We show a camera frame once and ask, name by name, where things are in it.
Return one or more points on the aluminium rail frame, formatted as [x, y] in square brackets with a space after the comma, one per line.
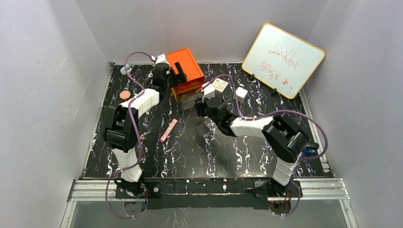
[209, 203]

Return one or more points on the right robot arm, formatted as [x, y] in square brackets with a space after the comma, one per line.
[238, 127]

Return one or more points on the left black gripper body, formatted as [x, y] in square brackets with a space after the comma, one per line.
[173, 75]

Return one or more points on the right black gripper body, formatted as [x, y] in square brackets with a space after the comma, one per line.
[200, 106]

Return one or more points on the pink lipstick box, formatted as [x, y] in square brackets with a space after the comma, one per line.
[168, 130]

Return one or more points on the orange drawer organizer box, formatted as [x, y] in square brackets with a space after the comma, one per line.
[195, 78]

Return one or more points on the clear plastic drawer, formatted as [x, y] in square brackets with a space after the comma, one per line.
[187, 100]

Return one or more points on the yellow framed whiteboard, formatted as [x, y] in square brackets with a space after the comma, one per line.
[281, 60]

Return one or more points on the white cube box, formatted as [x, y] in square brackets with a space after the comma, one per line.
[241, 94]

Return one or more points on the blue black stapler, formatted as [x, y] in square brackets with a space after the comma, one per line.
[311, 148]

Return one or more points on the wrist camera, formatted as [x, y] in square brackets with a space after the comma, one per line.
[208, 92]
[161, 59]

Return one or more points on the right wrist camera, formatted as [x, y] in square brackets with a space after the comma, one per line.
[208, 92]

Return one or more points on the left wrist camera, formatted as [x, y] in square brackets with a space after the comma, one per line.
[161, 59]

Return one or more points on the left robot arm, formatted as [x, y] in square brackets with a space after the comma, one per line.
[121, 128]

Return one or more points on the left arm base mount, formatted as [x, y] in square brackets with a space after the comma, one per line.
[137, 190]

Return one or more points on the white printed box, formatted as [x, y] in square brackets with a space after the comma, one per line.
[220, 85]

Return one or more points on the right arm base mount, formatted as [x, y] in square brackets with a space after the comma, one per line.
[269, 189]

